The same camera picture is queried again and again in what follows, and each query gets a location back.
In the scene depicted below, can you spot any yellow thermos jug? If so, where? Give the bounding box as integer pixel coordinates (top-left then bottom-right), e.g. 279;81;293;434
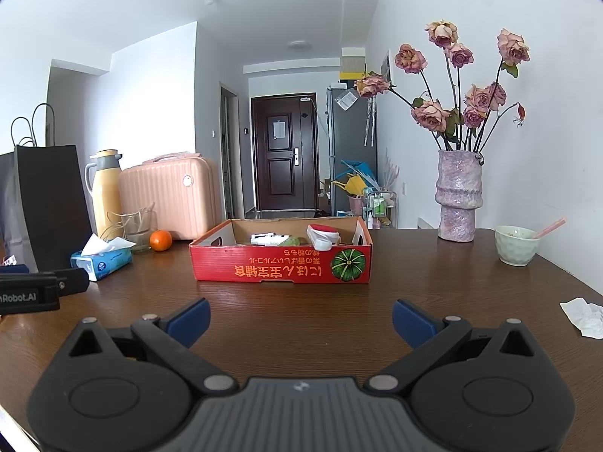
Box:
85;150;124;242

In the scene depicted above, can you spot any red and white lint brush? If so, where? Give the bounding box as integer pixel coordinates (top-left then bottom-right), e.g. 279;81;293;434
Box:
306;224;341;251

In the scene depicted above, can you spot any pink suitcase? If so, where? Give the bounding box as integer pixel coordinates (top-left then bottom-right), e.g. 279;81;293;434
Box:
118;152;217;241

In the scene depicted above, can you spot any black paper bag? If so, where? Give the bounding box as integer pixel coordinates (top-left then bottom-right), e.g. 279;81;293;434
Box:
0;102;93;274

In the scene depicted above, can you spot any glass cup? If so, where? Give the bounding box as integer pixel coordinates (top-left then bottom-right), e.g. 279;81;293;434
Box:
101;203;157;251

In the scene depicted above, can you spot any clear plastic bag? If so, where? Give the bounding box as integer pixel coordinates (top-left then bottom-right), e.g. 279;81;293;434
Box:
334;89;359;112

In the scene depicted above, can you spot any dark brown door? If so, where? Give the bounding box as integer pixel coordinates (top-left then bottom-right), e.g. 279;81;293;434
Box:
251;93;317;212

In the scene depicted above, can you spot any white umbrella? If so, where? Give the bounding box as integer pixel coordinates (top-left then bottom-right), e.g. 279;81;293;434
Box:
363;96;378;148

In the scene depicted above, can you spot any crumpled white tissue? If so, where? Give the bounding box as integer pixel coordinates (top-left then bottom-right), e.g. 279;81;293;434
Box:
560;298;603;338

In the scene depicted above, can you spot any pale green bowl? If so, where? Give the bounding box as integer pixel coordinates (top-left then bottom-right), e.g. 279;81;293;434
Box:
494;225;541;267

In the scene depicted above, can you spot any blue and yellow plastic pile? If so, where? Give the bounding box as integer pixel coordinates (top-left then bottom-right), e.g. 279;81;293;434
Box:
332;160;378;197

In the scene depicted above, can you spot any metal storage rack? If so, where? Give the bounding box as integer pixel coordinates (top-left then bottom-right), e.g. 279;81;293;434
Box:
365;191;399;229

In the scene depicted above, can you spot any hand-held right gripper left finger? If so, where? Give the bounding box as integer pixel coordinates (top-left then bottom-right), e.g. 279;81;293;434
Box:
68;298;239;395

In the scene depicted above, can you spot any bunch of dried roses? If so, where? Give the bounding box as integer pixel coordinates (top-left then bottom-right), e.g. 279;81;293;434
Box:
355;20;531;154

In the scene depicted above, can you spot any red cardboard box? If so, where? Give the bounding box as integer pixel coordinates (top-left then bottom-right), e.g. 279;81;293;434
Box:
189;217;374;284

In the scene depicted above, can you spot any pink ceramic vase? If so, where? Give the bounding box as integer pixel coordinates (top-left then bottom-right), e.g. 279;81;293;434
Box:
434;150;484;242

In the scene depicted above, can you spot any pink spoon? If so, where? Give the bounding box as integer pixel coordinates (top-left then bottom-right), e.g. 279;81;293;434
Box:
530;217;567;240

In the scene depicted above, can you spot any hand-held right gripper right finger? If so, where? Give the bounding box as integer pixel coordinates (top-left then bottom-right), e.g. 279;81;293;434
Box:
364;299;539;395

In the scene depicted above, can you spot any side doorway frame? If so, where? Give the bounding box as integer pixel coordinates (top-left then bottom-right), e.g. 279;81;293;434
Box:
220;81;239;220

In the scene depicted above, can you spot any blue tissue pack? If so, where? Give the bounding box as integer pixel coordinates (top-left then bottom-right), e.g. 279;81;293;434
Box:
70;234;137;282

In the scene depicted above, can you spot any grey refrigerator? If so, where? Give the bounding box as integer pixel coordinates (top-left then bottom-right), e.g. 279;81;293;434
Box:
326;82;378;217

